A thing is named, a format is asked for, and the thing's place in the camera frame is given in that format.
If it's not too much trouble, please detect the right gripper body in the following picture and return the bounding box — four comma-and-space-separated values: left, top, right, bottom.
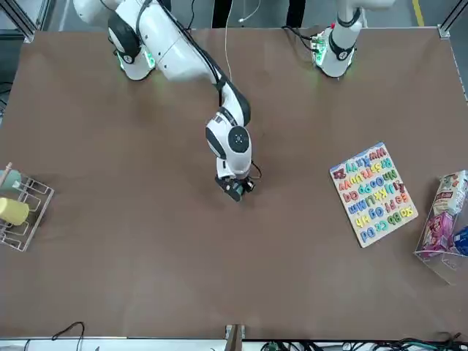
215, 175, 256, 184

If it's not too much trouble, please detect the white charger cable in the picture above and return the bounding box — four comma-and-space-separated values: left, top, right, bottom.
223, 0, 263, 83

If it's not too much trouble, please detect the colourful alphabet puzzle board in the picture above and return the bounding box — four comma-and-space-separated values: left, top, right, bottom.
328, 141, 419, 249

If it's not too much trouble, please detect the person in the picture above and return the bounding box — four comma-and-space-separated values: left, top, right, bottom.
211, 0, 306, 29

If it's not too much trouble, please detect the cup rack with wooden bar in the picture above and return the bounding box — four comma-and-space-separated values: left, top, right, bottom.
0, 162, 55, 252

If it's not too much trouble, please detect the pink snack packet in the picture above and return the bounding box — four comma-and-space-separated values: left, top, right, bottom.
423, 211, 458, 252

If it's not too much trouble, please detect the beige snack packet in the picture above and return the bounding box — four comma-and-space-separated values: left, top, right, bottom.
433, 171, 468, 216

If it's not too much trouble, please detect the clear acrylic box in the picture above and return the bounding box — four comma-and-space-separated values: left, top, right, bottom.
414, 170, 468, 286

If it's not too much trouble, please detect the green cup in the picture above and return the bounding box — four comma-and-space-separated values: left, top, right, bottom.
0, 170, 22, 191

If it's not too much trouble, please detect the yellow cup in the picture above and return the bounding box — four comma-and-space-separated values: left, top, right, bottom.
0, 197, 30, 226

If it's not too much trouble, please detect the blue snack packet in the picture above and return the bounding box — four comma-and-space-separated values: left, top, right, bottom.
452, 225, 468, 255

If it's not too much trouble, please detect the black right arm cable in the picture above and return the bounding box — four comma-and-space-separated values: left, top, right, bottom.
137, 0, 263, 181

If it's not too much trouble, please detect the aluminium camera post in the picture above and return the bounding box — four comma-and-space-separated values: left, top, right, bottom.
224, 323, 246, 351

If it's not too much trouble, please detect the black base cable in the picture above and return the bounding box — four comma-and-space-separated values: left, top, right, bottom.
281, 24, 316, 50

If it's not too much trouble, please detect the black power cable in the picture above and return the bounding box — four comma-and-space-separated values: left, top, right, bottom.
50, 320, 86, 351

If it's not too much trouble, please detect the aluminium frame post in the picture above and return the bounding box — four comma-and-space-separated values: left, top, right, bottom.
437, 0, 468, 39
0, 0, 50, 44

